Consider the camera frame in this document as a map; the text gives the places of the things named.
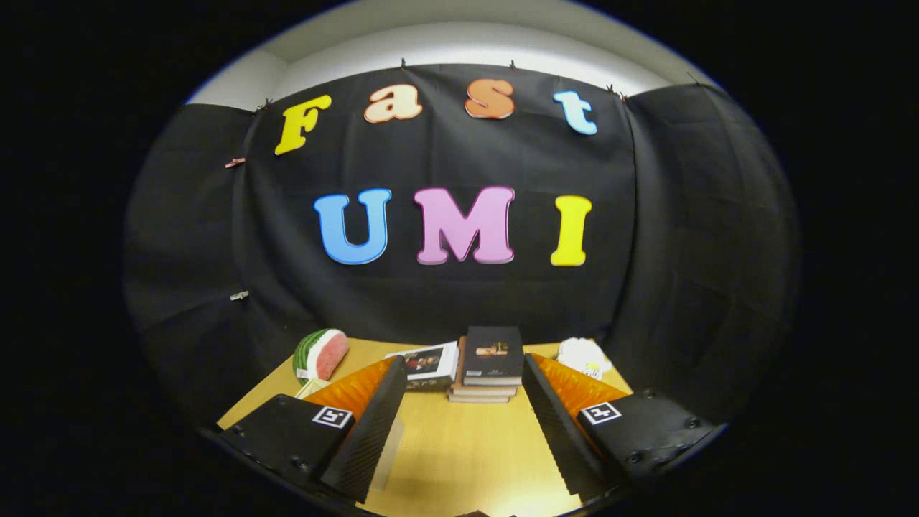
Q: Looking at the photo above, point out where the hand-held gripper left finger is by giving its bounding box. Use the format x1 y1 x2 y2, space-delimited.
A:
219 355 409 505

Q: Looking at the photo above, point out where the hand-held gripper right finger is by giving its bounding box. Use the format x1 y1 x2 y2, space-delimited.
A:
522 352 715 502

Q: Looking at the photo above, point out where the beige fabric storage box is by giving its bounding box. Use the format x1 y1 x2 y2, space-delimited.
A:
294 377 406 495

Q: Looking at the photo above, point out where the white plush toy with eyes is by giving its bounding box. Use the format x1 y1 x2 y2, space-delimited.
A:
556 337 613 380

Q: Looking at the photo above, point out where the portrait cover book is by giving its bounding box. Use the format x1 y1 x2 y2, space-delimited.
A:
384 341 460 392

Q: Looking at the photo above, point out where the watermelon slice plush toy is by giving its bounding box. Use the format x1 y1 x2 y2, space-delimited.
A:
293 328 350 382

